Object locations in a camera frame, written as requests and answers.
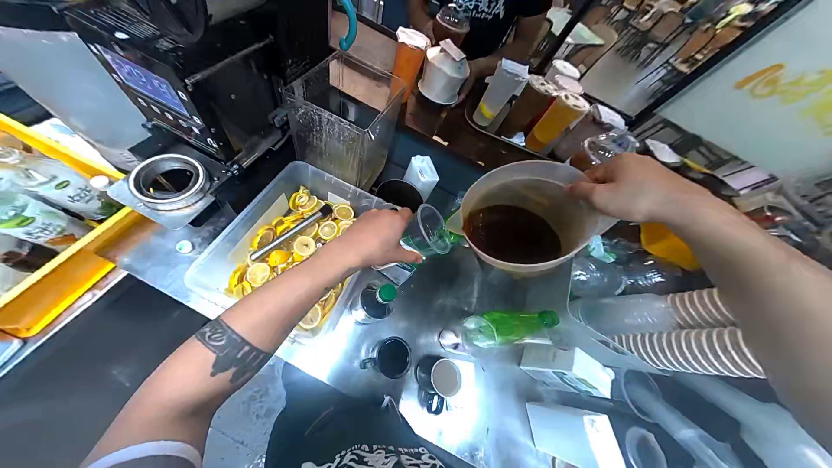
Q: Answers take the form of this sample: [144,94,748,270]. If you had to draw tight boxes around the person's left hand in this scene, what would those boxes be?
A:
[343,207,425,270]

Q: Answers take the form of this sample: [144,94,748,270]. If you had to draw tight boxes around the person's right hand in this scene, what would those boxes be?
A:
[567,153,691,226]

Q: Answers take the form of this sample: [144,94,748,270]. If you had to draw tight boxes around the clear plastic cup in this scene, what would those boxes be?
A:
[400,204,452,256]

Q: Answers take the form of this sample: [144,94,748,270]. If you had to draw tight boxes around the translucent bucket with brown liquid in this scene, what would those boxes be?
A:
[459,160,601,276]

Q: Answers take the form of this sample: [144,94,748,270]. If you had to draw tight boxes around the person's right forearm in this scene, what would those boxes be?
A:
[656,179,832,456]

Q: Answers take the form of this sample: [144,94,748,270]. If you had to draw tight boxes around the person's left forearm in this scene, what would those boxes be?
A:
[79,244,360,468]

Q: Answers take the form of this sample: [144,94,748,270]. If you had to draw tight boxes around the black cup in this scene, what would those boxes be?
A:
[376,179,424,212]

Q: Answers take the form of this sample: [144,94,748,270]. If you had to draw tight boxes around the clear dome lid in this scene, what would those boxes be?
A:
[583,129,640,165]

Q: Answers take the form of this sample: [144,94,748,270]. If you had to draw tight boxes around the small white carton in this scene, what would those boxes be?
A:
[403,155,440,202]

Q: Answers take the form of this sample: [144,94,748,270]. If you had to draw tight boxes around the bottle with green cap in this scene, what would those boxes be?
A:
[351,282,398,325]

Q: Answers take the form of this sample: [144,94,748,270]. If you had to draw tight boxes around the yellow-orange drink cup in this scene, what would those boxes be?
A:
[525,90,591,153]

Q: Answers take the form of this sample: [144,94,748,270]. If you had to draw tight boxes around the brown drink cup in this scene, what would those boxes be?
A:
[499,75,560,139]

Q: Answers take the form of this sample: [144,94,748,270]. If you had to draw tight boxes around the tall clear square container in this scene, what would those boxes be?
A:
[285,52,406,191]

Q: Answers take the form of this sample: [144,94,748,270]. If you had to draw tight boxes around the yellow plastic container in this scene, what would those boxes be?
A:
[640,221,703,272]

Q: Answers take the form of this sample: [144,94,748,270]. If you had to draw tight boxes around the silver metal muddler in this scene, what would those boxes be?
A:
[250,203,334,263]

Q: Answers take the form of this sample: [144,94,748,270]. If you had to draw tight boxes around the dark serving tray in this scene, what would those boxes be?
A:
[464,104,553,157]

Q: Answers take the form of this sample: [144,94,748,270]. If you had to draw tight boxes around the green plastic bottle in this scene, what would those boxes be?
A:
[439,309,560,355]

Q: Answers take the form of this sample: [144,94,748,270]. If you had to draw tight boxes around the black mug with white inside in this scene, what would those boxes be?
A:
[415,354,463,416]

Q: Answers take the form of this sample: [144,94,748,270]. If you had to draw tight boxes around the clear cup with yellow bottom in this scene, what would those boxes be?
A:
[472,58,530,127]

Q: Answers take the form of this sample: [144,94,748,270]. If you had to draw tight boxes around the pile of lemon slices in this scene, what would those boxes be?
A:
[225,186,356,331]

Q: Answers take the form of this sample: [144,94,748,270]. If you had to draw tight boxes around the group of chairs and tables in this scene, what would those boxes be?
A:
[539,0,784,95]

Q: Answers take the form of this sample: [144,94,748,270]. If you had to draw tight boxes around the white lidded round container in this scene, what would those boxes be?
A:
[418,39,471,105]

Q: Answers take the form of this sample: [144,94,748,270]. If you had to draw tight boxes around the orange drink cup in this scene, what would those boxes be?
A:
[390,26,432,104]

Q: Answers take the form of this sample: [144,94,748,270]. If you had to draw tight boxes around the glass panel with yellow writing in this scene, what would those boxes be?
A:
[656,0,832,189]

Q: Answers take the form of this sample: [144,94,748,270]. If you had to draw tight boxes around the person's body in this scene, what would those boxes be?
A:
[264,362,477,468]

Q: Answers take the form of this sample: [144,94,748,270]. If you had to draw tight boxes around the white box with green print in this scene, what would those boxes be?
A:
[519,344,616,399]

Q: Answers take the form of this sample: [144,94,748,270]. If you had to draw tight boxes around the clear plastic storage tub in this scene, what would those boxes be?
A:
[185,161,399,343]

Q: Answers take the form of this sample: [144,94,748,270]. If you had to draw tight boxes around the stack of striped cups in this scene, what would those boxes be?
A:
[611,327,768,379]

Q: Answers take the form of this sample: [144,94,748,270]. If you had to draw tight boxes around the drink cup with clear lid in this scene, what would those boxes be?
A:
[432,4,471,48]

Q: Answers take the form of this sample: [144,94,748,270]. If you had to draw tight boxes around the black cup sealing machine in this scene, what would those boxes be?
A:
[65,0,332,228]

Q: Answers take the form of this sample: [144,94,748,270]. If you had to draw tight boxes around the plain white box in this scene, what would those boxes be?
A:
[526,402,627,468]

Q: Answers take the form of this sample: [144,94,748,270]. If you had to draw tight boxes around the clear tall cups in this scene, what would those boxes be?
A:
[621,368,832,468]

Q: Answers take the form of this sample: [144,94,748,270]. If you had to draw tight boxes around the yellow crate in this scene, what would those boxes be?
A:
[0,113,160,339]

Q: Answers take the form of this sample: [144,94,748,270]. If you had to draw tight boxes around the group of bottles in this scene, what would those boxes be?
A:
[0,146,123,274]

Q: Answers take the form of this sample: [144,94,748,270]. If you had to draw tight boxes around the turquoise hook handle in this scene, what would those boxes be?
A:
[339,0,359,52]

